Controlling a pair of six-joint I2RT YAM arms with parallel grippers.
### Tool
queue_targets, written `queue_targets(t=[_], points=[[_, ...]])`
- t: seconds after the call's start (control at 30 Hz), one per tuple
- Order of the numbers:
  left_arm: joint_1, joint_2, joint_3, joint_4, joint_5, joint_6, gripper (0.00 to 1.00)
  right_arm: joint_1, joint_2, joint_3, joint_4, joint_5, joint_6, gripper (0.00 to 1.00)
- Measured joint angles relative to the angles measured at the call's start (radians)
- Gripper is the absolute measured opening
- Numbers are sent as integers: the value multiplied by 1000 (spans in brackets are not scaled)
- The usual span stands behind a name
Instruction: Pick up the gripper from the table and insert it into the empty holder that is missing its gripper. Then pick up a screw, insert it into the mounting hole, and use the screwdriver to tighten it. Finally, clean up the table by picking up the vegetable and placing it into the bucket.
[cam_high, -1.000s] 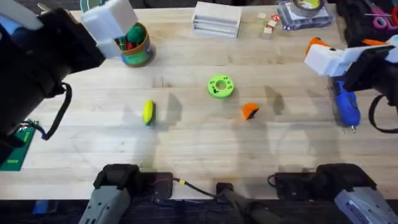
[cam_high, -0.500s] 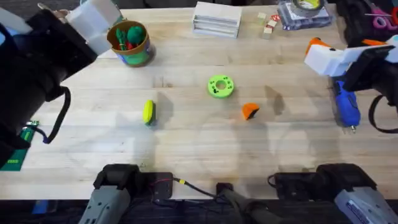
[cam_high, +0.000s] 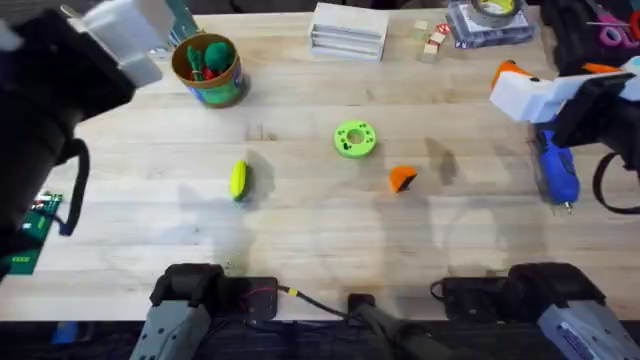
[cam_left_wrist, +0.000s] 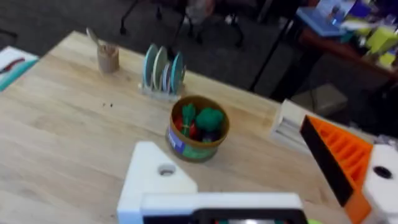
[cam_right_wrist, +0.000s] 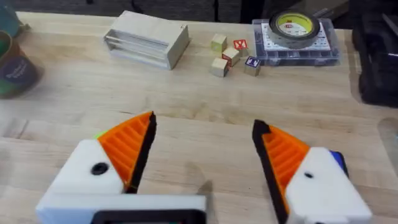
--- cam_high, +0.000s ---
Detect black cable with yellow mark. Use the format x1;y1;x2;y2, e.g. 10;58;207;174
276;283;352;320

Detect black upright wrist plate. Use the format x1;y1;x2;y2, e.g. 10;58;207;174
551;72;637;150

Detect teal board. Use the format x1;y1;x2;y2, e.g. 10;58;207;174
163;0;200;47

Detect white stacked box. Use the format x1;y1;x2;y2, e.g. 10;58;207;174
307;1;391;64

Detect blue electric screwdriver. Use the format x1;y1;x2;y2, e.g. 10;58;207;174
530;123;582;215

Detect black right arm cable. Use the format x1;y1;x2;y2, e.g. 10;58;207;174
591;151;640;217

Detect yellow-green toy vegetable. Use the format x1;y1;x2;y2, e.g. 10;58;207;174
228;159;250;203

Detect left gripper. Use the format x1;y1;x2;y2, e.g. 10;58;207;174
0;0;176;124

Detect brown tub with toys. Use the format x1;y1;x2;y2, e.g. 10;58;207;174
170;31;250;109

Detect pink scissors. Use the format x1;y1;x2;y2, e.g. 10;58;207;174
585;8;640;50

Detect green circuit board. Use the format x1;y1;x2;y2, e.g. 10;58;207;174
0;190;65;277

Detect black bag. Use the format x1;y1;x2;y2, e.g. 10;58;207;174
540;0;640;77

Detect black rail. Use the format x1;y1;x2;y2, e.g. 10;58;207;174
149;275;516;360

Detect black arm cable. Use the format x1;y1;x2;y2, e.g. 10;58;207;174
591;151;640;217
53;137;92;237

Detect orange ribbed wedge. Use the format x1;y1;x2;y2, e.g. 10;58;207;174
388;164;419;195

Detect small wooden toy blocks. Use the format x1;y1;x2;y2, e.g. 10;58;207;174
413;18;452;65

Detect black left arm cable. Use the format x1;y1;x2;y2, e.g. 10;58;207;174
53;137;92;237

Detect green disc with holes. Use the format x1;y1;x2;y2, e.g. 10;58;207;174
333;119;379;160

